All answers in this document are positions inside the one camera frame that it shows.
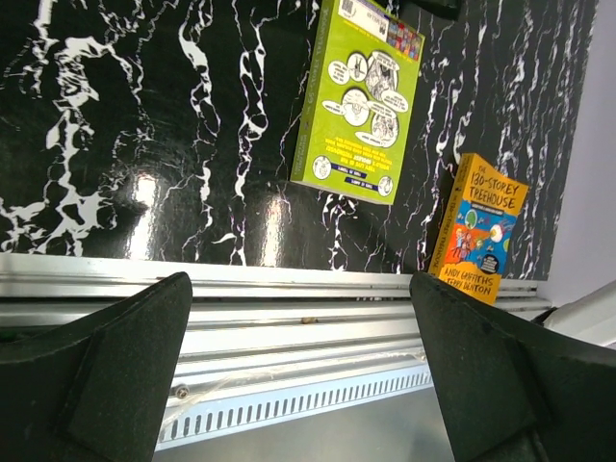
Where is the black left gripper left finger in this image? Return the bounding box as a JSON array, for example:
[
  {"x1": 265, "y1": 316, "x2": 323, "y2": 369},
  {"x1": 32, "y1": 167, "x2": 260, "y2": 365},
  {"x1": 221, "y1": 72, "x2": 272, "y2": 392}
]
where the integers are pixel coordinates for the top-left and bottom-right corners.
[{"x1": 1, "y1": 272, "x2": 193, "y2": 461}]

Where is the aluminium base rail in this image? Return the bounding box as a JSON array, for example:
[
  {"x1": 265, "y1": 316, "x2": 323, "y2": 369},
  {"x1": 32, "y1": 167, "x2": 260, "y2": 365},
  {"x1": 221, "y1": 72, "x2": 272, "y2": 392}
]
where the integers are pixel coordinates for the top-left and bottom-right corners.
[{"x1": 0, "y1": 252, "x2": 554, "y2": 451}]

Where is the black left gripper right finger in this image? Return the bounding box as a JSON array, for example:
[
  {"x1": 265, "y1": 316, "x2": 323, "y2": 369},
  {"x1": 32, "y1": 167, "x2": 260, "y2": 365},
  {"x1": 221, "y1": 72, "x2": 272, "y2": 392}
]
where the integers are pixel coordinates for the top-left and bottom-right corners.
[{"x1": 409, "y1": 271, "x2": 615, "y2": 461}]

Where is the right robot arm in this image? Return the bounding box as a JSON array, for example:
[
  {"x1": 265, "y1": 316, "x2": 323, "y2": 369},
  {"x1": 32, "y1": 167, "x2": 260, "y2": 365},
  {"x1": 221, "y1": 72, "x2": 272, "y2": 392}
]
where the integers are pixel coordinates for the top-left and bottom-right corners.
[{"x1": 532, "y1": 282, "x2": 616, "y2": 349}]

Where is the lime green book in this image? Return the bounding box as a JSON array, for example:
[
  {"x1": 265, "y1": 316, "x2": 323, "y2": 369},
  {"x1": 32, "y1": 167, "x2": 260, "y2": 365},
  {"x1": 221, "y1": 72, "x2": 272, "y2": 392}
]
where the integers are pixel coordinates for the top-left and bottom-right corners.
[{"x1": 290, "y1": 0, "x2": 424, "y2": 205}]

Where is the orange 130-Storey Treehouse book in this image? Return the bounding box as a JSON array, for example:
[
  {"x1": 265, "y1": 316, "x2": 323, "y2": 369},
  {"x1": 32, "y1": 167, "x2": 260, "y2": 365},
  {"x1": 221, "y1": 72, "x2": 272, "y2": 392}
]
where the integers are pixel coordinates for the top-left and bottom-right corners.
[{"x1": 428, "y1": 153, "x2": 528, "y2": 305}]

